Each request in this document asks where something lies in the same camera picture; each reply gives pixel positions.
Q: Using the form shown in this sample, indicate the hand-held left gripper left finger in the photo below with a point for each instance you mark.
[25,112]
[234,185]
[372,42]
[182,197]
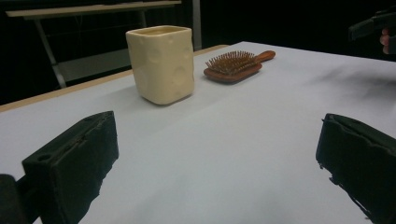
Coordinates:
[71,161]

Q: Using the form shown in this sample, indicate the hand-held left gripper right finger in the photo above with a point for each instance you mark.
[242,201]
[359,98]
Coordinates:
[364,161]

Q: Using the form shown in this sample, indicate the cream square ceramic cup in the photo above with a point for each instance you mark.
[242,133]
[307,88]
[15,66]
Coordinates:
[162,65]

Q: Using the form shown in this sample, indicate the wooden paddle hairbrush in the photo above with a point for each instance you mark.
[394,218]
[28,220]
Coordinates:
[232,70]

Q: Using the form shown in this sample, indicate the white table sheet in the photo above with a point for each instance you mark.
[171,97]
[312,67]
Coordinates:
[218,140]

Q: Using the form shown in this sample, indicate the white metal frame table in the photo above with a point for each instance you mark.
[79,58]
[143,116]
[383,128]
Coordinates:
[93,63]

